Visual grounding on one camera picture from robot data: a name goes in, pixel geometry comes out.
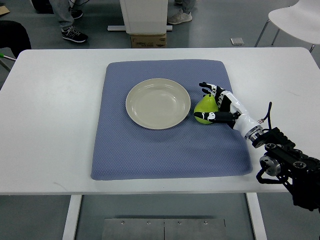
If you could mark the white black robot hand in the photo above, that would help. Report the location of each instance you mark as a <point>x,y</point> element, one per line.
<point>230,111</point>

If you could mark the green pear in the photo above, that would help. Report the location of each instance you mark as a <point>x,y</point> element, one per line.
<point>207,104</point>

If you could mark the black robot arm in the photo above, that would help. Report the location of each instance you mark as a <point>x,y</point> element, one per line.
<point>283,164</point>

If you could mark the grey floor plate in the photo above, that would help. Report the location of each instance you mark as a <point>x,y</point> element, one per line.
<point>237,41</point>

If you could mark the beige round plate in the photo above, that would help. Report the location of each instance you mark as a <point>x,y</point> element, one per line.
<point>158,103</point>

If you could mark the grey sneaker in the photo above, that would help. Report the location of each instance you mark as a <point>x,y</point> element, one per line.
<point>179,18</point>

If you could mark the blue textured mat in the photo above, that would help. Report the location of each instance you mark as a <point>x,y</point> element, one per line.
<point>124,150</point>

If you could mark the white chair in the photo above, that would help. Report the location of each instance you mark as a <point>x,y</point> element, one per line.
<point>301,21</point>

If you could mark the cardboard box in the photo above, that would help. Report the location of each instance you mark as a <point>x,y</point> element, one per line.
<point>146,41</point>

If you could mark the white table leg right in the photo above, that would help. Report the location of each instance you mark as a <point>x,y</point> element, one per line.
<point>256,218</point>

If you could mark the white table leg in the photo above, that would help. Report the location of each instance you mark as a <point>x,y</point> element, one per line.
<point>256,218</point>
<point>71,222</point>

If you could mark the black sneaker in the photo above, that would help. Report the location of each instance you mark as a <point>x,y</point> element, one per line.
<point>74,35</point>

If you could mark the white table leg left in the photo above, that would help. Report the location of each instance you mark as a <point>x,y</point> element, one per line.
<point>71,222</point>

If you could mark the person in black clothes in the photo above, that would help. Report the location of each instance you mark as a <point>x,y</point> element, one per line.
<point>14,36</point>

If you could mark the white pedestal column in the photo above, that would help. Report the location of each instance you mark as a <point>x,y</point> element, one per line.
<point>143,17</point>

